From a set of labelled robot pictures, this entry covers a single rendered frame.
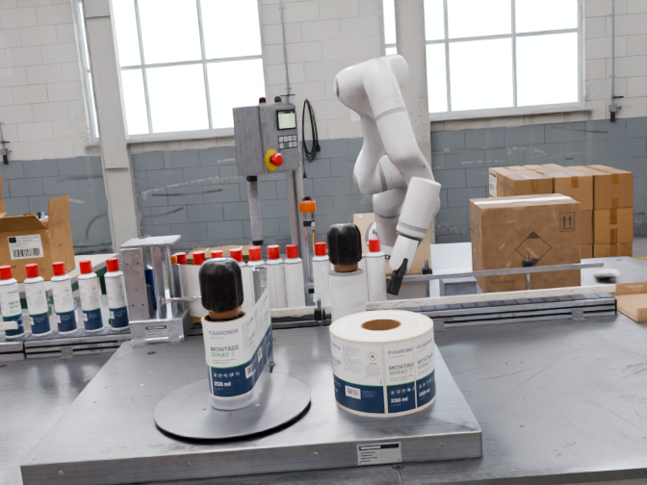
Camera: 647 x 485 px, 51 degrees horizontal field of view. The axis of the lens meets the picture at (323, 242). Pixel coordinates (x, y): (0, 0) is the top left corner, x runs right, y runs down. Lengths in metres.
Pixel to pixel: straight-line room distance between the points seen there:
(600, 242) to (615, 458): 4.03
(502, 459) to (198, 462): 0.52
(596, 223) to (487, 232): 3.10
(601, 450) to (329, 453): 0.47
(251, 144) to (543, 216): 0.91
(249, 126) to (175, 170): 5.73
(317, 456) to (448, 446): 0.23
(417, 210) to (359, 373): 0.71
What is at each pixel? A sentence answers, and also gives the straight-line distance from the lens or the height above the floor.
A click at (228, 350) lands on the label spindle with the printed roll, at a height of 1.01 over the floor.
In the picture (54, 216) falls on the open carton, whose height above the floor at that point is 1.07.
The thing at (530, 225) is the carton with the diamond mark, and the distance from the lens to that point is 2.19.
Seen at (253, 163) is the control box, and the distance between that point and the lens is 1.89.
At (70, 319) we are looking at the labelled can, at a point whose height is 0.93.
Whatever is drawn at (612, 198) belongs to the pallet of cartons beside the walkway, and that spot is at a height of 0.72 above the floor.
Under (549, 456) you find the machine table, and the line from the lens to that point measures 1.29.
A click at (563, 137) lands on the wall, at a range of 7.43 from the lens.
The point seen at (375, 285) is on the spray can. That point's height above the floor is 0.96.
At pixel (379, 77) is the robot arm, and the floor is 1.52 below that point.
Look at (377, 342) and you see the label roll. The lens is 1.25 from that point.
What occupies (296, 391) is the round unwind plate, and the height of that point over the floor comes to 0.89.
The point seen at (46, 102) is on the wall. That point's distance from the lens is 8.11.
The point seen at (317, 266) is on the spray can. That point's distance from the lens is 1.90.
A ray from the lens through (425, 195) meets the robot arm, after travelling 1.87.
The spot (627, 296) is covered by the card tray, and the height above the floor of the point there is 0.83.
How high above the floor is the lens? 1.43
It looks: 10 degrees down
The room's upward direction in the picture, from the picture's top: 4 degrees counter-clockwise
